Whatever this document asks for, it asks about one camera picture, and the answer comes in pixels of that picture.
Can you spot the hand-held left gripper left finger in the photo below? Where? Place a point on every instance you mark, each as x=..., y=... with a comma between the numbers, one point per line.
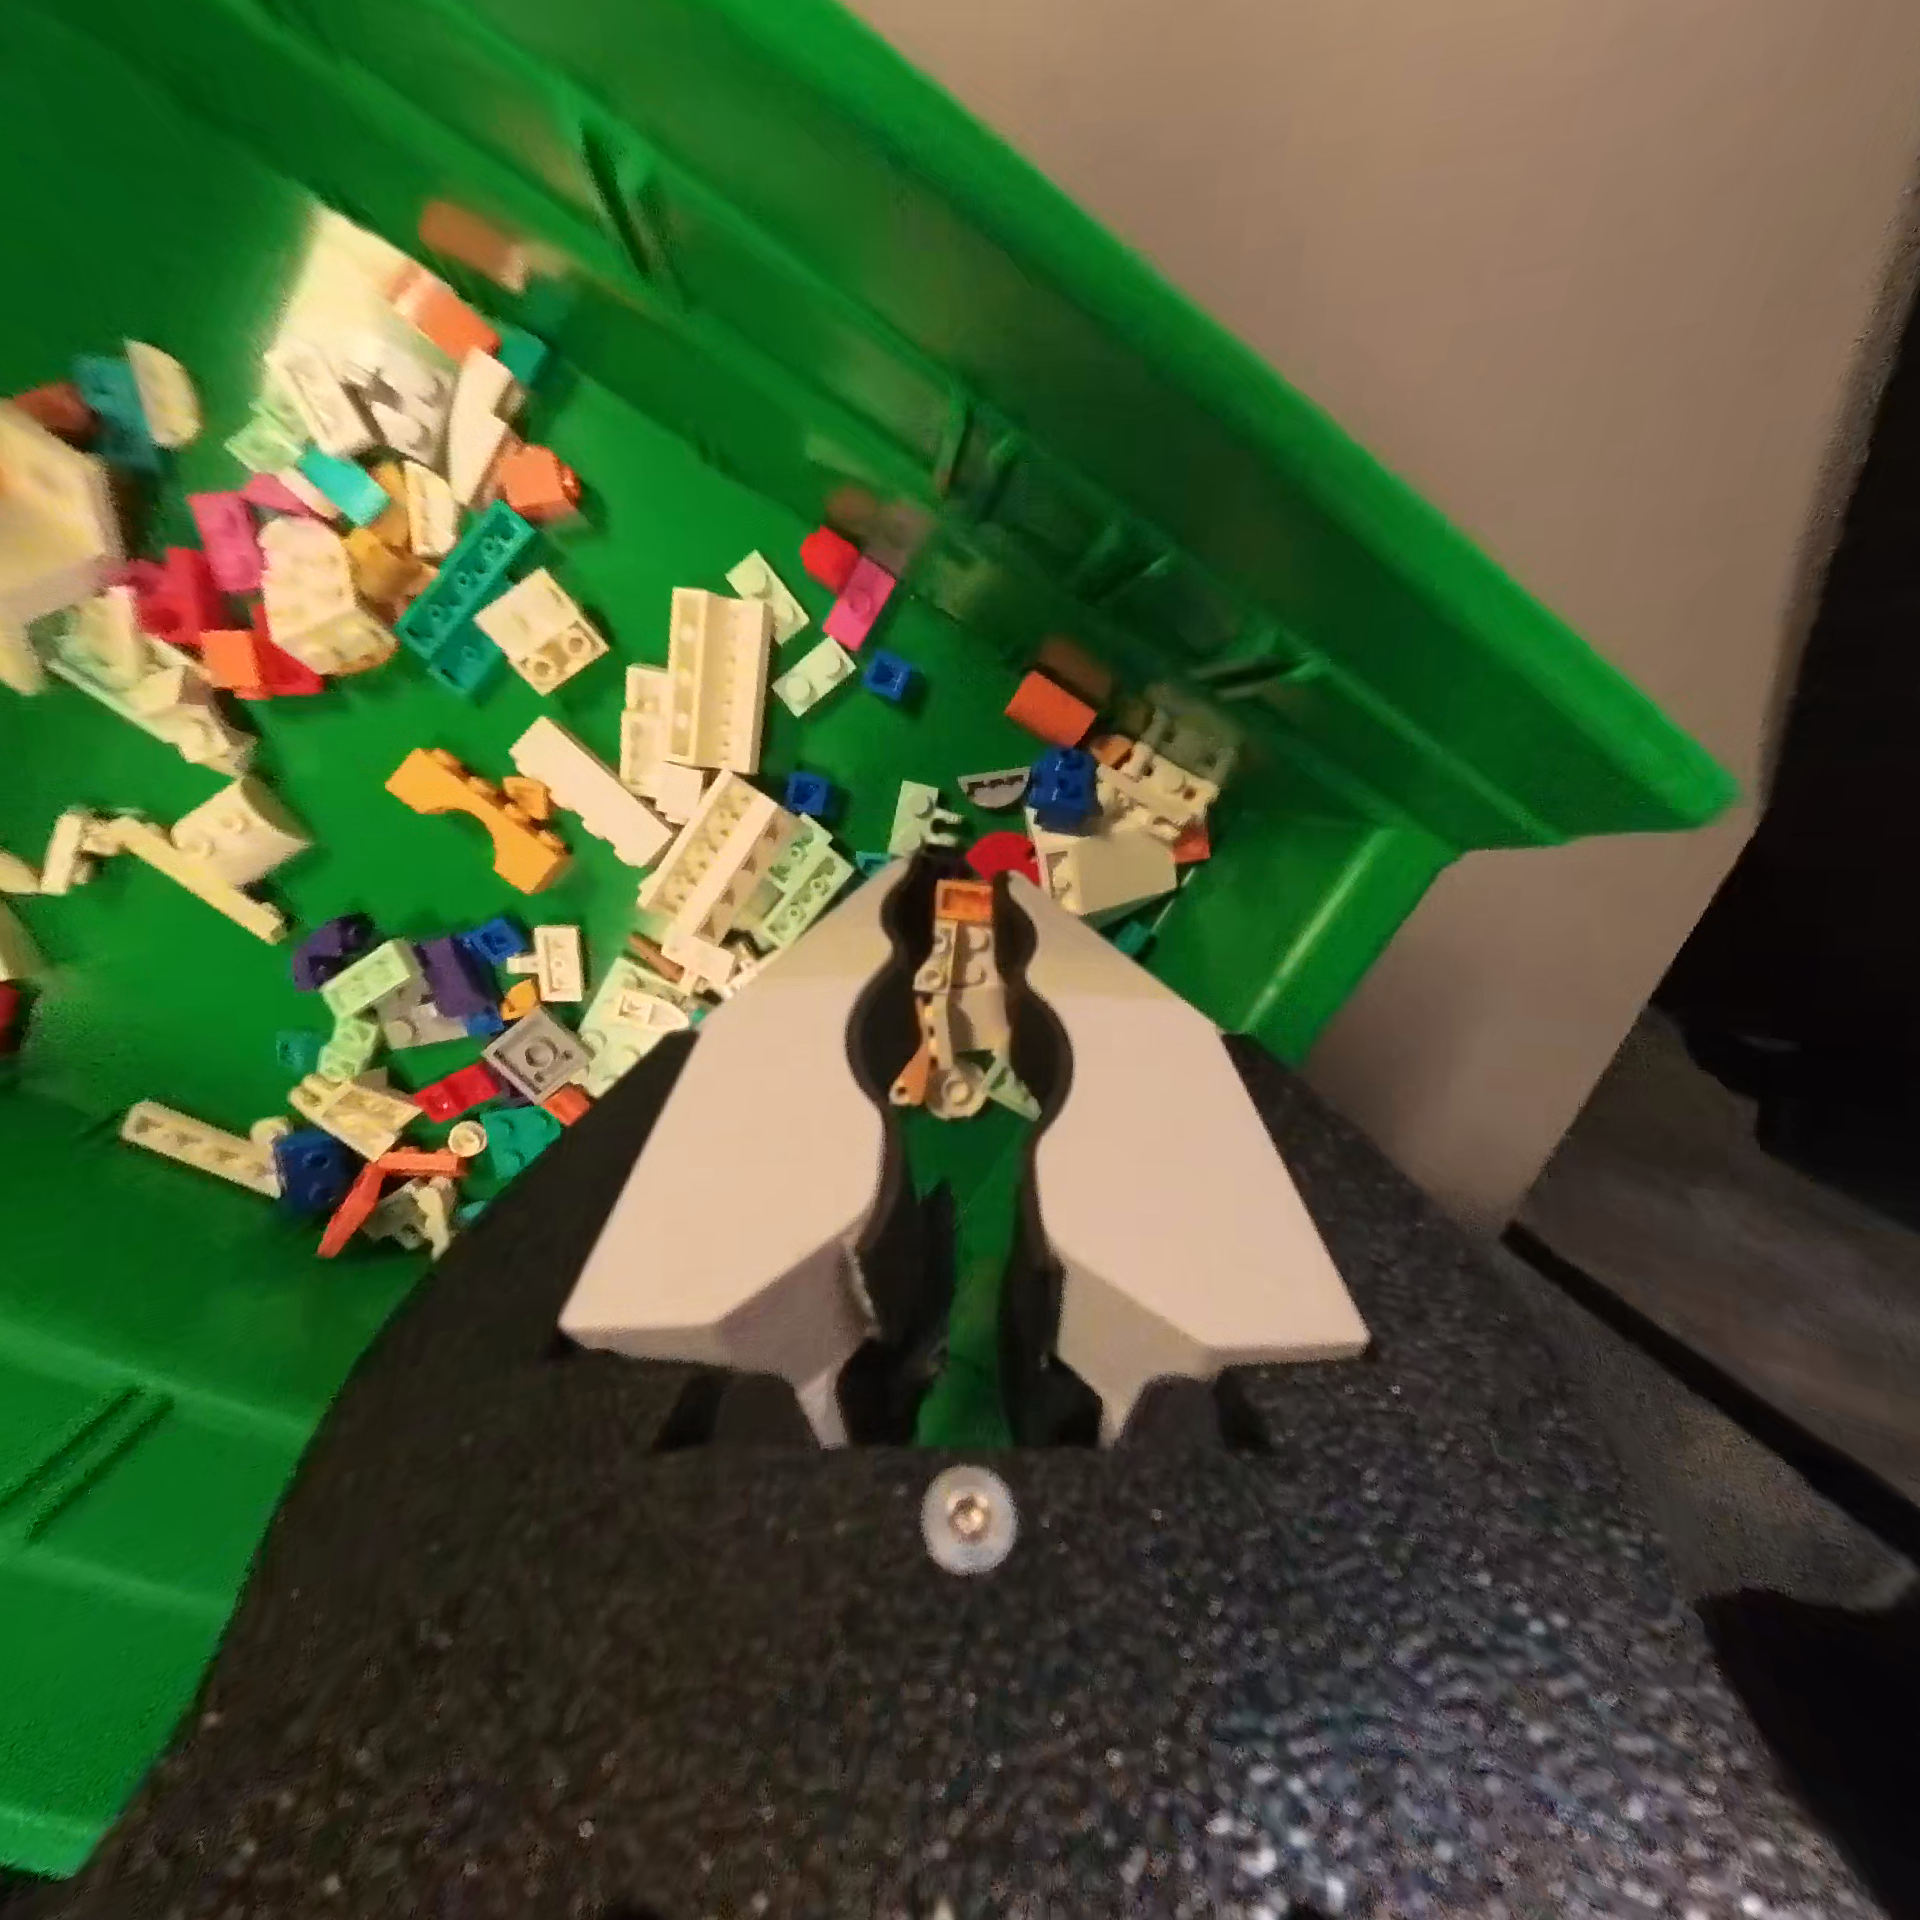
x=720, y=1185

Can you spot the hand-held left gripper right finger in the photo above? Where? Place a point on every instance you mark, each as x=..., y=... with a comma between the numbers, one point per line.
x=1184, y=1185

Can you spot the tan lego piece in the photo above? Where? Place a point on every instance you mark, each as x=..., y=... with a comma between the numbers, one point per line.
x=961, y=1005

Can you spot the pile of lego bricks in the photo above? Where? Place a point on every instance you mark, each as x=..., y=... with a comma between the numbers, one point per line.
x=720, y=674

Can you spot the green plastic bin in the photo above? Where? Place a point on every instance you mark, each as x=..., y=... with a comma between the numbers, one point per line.
x=150, y=1381

